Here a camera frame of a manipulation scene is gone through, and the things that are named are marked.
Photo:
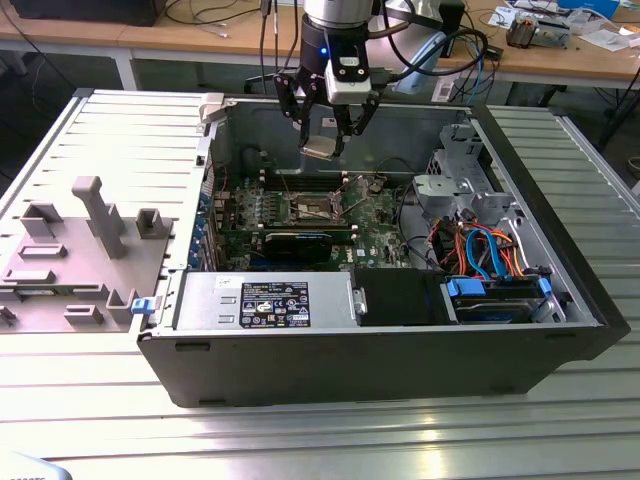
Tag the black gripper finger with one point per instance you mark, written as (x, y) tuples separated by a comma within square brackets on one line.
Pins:
[(341, 135), (286, 82)]

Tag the silver topped CPU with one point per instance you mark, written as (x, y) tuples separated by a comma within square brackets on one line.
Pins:
[(317, 147)]

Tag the CPU socket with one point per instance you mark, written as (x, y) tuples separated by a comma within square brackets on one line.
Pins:
[(312, 207)]

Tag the copper finned CPU cooler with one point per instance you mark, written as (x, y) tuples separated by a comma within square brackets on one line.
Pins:
[(522, 32)]

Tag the round coin cell battery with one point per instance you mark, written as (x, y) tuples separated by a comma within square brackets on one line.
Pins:
[(376, 186)]

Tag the green motherboard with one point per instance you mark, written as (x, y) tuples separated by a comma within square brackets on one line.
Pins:
[(372, 220)]

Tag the wooden desk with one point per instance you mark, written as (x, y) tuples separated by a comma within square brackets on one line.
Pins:
[(200, 37), (550, 62)]

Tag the silver metal drive cage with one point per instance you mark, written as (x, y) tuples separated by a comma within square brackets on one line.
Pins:
[(440, 190)]

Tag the black graphics card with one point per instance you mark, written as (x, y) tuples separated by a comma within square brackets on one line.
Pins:
[(297, 245)]

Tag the pale blue teach pendant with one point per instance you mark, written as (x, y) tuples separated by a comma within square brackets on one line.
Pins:
[(432, 42)]

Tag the black upright box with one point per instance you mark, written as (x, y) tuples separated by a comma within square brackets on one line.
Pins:
[(452, 25)]

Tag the small black adapter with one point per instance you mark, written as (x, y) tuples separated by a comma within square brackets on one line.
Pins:
[(492, 52)]

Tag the black plastic bay shroud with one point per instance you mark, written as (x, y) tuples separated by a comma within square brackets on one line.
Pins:
[(395, 300)]

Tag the white printed leaflet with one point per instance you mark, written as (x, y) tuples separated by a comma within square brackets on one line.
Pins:
[(505, 17)]

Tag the hard disk in blue carrier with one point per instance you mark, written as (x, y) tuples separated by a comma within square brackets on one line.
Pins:
[(465, 289)]

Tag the silver power supply unit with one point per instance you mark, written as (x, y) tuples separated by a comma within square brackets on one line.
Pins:
[(210, 300)]

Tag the black computer box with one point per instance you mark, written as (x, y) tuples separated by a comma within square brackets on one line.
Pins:
[(85, 12)]

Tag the black PC case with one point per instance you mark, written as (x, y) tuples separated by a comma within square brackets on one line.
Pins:
[(350, 365)]

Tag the silver metal component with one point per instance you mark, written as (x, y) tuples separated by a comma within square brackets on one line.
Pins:
[(552, 35)]

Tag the blue case latch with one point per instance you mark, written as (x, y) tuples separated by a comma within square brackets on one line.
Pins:
[(140, 306)]

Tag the grey parts rack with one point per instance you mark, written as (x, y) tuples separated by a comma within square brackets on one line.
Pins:
[(75, 260)]

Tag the white paper sheet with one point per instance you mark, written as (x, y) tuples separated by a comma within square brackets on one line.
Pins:
[(602, 39)]

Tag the blue cardboard box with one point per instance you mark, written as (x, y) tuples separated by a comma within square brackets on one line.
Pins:
[(590, 6)]

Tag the white plastic device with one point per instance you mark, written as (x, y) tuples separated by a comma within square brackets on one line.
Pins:
[(25, 470)]

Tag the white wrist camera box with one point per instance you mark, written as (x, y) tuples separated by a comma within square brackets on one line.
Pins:
[(345, 92)]

